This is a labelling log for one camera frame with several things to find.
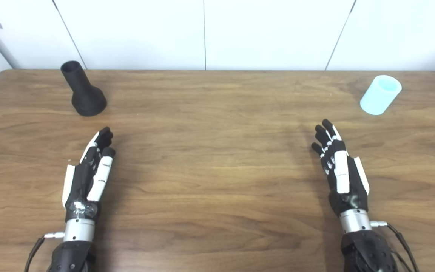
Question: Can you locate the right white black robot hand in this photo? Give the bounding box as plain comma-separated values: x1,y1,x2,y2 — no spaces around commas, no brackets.
311,119,370,218

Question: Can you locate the light-blue hose piece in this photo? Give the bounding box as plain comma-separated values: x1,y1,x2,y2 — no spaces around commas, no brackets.
359,75,403,116

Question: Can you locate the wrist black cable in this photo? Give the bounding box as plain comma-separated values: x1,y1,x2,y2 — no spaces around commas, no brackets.
24,232,65,272
370,221,420,272

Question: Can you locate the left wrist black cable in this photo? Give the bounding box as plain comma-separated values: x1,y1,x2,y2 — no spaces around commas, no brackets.
24,232,65,272

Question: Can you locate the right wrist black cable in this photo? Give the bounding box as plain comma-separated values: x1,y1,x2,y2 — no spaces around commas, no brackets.
370,221,420,272

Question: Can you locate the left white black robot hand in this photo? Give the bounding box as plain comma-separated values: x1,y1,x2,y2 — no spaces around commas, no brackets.
62,127,116,223

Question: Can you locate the black flared nozzle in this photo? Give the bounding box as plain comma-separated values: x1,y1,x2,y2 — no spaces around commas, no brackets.
60,60,108,117

